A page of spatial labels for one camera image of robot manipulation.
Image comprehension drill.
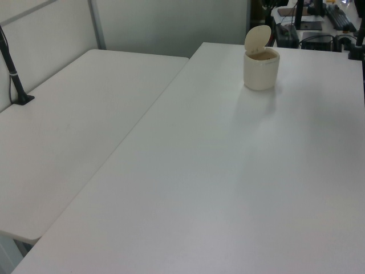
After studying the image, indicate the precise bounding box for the black camera pole with base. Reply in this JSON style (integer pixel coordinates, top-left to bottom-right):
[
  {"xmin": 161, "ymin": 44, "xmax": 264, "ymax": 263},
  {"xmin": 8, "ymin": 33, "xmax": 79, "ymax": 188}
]
[{"xmin": 0, "ymin": 25, "xmax": 36, "ymax": 107}]

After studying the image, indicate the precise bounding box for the thin black cable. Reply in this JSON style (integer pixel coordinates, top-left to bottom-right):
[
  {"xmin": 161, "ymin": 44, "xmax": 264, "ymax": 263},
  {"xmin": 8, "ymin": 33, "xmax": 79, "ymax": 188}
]
[{"xmin": 7, "ymin": 74, "xmax": 14, "ymax": 104}]

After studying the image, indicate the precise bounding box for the black tripod leg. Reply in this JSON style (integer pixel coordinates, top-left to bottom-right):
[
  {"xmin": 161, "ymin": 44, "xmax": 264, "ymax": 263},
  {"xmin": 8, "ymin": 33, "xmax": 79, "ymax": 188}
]
[{"xmin": 265, "ymin": 14, "xmax": 277, "ymax": 47}]

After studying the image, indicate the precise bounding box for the black case with green parts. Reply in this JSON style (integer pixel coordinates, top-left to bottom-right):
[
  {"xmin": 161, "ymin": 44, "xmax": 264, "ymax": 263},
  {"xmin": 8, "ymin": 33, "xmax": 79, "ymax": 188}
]
[{"xmin": 274, "ymin": 23, "xmax": 300, "ymax": 48}]

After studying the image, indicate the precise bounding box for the black electronics box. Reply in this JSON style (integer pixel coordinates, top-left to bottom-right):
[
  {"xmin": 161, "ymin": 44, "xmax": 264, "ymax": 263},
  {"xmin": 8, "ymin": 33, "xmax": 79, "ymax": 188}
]
[{"xmin": 301, "ymin": 31, "xmax": 335, "ymax": 51}]

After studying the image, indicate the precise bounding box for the grey metal partition post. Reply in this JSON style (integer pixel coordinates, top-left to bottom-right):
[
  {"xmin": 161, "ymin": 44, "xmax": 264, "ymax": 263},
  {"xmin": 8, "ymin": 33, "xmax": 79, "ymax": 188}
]
[{"xmin": 88, "ymin": 0, "xmax": 107, "ymax": 51}]

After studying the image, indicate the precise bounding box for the cream round trash bin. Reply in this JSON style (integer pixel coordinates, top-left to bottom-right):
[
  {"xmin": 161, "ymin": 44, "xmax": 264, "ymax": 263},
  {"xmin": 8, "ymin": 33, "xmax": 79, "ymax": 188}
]
[{"xmin": 243, "ymin": 46, "xmax": 281, "ymax": 91}]

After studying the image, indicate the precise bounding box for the black clamp stand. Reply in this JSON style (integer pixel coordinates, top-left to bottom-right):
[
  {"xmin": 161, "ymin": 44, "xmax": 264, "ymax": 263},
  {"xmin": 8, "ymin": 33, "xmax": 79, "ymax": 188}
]
[{"xmin": 347, "ymin": 0, "xmax": 365, "ymax": 61}]

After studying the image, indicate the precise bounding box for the black keyboard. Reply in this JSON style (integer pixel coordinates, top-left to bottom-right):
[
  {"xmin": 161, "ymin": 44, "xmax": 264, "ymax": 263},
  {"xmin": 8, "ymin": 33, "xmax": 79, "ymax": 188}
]
[{"xmin": 325, "ymin": 4, "xmax": 358, "ymax": 31}]

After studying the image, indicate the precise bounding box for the black monitor stand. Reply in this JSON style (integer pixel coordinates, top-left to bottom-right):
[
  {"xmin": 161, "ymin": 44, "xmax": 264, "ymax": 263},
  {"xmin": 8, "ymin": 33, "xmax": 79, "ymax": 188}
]
[{"xmin": 294, "ymin": 0, "xmax": 323, "ymax": 31}]

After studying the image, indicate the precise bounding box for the grey table leg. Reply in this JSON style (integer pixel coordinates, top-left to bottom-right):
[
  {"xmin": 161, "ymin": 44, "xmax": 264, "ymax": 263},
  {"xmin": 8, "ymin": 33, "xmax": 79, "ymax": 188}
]
[{"xmin": 0, "ymin": 233, "xmax": 33, "ymax": 274}]

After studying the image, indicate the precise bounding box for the cream trash bin lid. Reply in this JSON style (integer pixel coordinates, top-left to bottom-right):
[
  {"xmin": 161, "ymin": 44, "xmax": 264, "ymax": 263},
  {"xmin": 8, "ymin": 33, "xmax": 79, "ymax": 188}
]
[{"xmin": 244, "ymin": 25, "xmax": 272, "ymax": 55}]

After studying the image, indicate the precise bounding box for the brown flat notebook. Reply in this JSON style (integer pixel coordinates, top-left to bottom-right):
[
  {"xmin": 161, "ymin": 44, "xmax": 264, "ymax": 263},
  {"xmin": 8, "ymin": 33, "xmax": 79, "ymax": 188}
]
[{"xmin": 277, "ymin": 7, "xmax": 298, "ymax": 18}]

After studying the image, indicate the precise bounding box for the black table clamp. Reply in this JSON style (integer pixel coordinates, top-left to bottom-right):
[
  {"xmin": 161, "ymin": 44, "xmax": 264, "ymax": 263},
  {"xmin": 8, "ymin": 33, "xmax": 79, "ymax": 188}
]
[{"xmin": 334, "ymin": 35, "xmax": 353, "ymax": 53}]

